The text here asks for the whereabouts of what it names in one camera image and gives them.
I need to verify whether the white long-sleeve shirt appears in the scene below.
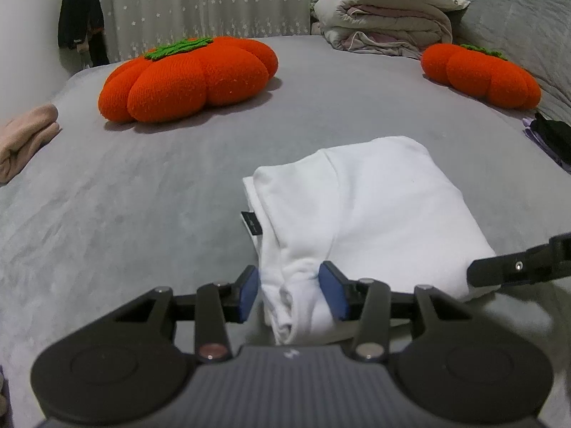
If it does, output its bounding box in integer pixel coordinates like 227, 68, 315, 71
241, 136, 498, 346

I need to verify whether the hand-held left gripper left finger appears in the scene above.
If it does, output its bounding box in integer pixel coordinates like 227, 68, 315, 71
113, 265, 261, 363

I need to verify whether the dark and purple clothes pile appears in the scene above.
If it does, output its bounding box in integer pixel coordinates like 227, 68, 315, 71
522, 117, 565, 165

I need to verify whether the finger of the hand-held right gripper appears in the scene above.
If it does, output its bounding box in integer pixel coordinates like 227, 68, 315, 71
466, 231, 571, 288

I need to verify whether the orange pumpkin cushion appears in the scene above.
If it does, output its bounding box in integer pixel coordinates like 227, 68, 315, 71
98, 36, 279, 124
420, 44, 542, 110

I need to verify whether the black hanging jacket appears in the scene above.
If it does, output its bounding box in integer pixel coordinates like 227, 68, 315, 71
57, 0, 110, 67

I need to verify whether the folded beige pink garment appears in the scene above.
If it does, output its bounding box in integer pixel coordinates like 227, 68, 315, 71
0, 103, 61, 184

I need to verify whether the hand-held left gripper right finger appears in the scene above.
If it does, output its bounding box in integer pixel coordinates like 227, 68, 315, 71
318, 261, 474, 363

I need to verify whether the grey quilted blanket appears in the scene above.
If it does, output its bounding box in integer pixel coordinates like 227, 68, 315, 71
446, 0, 571, 126

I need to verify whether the grey star-print curtain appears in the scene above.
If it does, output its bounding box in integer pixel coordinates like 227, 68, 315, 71
87, 0, 353, 61

